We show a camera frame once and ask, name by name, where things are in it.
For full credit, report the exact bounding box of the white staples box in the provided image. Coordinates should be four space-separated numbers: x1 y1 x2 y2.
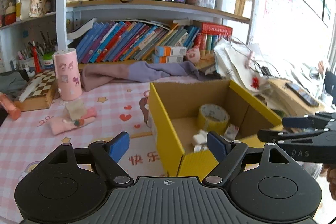
223 124 239 141

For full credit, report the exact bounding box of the white charger plug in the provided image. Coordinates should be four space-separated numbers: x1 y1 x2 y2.
191 130 208 146

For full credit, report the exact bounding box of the person's right hand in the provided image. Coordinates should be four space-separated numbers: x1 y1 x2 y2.
319 164 336 200

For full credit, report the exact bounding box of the black smartphone on books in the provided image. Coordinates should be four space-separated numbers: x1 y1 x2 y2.
285 83 319 107

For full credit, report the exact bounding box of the yellow tape roll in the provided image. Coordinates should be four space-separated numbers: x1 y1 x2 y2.
197 104 230 134

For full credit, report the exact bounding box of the beige eraser block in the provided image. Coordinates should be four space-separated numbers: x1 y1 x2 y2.
66 99 87 121

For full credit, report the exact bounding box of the yellow cardboard box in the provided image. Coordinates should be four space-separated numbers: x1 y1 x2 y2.
148 80 281 180

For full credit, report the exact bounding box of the pink cylindrical container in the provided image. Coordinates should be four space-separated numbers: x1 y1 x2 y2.
52 48 82 101

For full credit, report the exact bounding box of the wooden chess board box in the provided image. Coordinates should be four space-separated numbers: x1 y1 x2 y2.
14 70 58 112

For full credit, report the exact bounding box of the pink purple cloth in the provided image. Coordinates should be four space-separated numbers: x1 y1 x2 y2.
80 61 219 92

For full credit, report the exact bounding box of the orange pink bottle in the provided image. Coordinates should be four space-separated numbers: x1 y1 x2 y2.
0 93 21 121

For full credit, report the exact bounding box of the pink pig plush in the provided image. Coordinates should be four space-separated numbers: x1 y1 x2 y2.
186 46 201 65

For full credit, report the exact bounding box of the lower orange blue box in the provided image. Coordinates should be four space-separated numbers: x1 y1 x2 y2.
151 54 184 64

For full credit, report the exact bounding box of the orange blue box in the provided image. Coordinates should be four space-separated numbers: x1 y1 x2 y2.
155 46 187 57
151 54 184 64

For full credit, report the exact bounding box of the upper orange blue box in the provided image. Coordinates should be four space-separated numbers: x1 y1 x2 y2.
155 46 187 57

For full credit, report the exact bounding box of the grey cloth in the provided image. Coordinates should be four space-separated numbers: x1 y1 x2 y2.
0 72 28 98

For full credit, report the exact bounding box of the red thick dictionary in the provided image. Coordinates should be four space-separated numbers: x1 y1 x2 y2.
192 20 233 38

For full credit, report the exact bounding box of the white pen holder box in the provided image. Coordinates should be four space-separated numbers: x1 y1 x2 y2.
215 0 236 14

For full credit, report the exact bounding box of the white bookshelf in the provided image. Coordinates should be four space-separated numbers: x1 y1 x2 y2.
1 0 255 72

